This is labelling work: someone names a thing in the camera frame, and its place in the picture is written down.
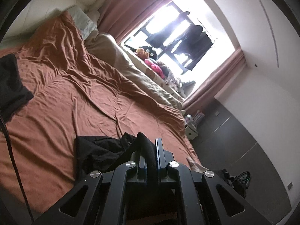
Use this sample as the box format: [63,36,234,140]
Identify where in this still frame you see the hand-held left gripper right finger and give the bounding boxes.
[155,139,265,225]

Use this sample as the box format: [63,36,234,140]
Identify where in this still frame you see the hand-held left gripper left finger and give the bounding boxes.
[33,151,150,225]

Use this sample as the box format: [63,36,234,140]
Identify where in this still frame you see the black button shirt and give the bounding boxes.
[74,132,156,181]

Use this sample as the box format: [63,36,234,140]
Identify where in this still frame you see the folded black clothes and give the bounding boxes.
[0,53,35,123]

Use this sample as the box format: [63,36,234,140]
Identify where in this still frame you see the white nightstand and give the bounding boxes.
[184,122,199,141]

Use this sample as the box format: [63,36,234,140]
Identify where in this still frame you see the pink books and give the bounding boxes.
[192,110,206,126]

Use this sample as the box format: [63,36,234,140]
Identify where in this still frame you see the beige duvet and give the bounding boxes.
[84,31,186,110]

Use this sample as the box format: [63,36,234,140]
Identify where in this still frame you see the pink curtain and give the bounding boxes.
[97,0,200,45]
[181,49,246,117]

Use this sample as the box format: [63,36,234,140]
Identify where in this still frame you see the pink plush toy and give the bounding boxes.
[144,58,164,75]

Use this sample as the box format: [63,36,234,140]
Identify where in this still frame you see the bed with rust-brown sheet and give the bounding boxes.
[0,10,212,216]

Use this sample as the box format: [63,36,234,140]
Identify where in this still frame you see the black plush toy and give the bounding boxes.
[138,45,160,61]

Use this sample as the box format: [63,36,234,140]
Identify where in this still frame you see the brown plush toy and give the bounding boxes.
[135,47,150,59]

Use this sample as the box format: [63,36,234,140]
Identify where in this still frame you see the hanging black garments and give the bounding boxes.
[175,25,215,71]

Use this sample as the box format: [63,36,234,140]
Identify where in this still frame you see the hanging dark blue garment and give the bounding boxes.
[146,10,191,49]

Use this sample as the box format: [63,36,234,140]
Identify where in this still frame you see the window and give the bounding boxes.
[119,0,242,99]

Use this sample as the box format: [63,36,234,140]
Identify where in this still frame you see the pale printed pillow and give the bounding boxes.
[70,5,99,38]

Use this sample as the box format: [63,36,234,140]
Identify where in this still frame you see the cream leather bed headboard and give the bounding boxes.
[0,0,105,45]

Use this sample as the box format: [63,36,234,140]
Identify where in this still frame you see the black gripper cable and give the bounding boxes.
[0,114,35,225]

